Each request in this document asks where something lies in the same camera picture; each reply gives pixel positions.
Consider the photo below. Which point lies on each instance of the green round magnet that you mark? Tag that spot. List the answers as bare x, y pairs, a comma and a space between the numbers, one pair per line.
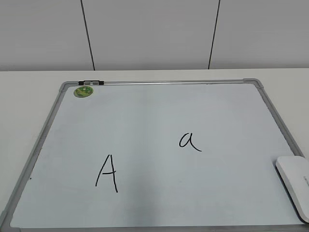
84, 91

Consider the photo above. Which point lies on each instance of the black grey marker clip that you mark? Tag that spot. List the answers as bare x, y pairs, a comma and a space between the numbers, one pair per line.
91, 82

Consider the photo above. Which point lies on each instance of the white rectangular eraser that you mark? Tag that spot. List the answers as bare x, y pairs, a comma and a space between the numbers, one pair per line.
294, 171

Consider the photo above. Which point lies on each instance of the grey framed whiteboard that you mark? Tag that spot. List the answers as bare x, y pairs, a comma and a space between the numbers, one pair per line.
173, 156

